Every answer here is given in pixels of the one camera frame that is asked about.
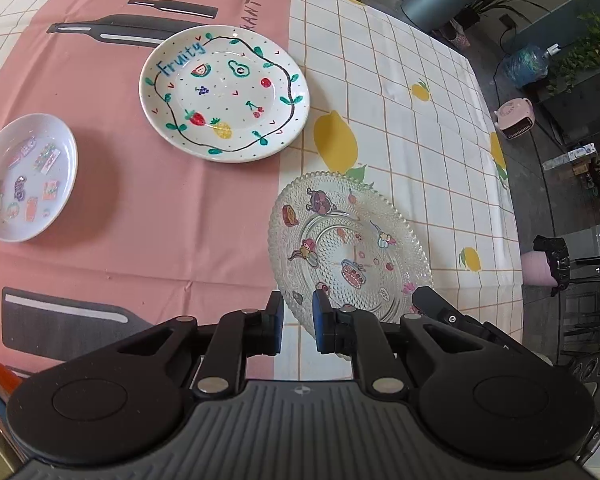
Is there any clear glass sticker plate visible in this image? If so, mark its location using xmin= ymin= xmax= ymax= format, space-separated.
xmin=268 ymin=171 xmax=434 ymax=335

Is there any lemon checkered tablecloth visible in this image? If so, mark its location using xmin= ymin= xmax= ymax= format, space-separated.
xmin=0 ymin=0 xmax=524 ymax=374

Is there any white fruity painted plate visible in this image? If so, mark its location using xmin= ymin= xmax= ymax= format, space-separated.
xmin=138 ymin=25 xmax=310 ymax=164

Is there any small white sticker plate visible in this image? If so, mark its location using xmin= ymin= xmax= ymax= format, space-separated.
xmin=0 ymin=113 xmax=79 ymax=243

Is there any pink small heater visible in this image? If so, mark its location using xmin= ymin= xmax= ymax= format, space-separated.
xmin=494 ymin=98 xmax=535 ymax=140

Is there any blue water jug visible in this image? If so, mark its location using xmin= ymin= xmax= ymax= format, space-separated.
xmin=503 ymin=44 xmax=560 ymax=89

